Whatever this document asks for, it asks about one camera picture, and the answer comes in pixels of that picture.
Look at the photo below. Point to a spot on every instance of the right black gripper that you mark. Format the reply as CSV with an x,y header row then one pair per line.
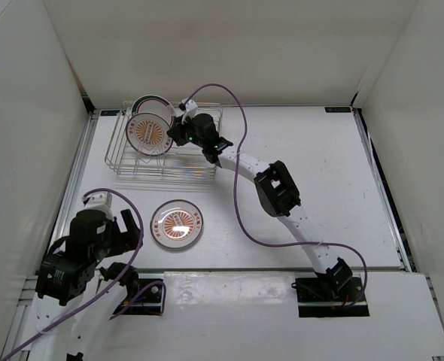
x,y
177,133

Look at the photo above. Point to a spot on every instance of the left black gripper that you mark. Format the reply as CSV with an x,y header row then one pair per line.
x,y
126,239

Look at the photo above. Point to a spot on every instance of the orange sunburst plate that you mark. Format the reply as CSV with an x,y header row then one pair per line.
x,y
146,133
176,225

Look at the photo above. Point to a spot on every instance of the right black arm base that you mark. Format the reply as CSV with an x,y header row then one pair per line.
x,y
314,301

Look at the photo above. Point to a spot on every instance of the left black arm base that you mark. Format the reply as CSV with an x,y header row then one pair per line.
x,y
146,298

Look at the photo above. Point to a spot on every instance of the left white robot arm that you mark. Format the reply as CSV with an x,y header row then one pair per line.
x,y
71,264

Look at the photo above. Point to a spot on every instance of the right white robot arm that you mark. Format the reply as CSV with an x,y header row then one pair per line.
x,y
277,192

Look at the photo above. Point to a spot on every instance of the rear green rimmed plate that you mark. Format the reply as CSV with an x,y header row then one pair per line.
x,y
155,105

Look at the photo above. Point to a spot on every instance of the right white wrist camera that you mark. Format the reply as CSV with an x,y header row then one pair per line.
x,y
189,109

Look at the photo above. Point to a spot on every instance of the wire dish rack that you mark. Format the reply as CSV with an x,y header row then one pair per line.
x,y
180,163

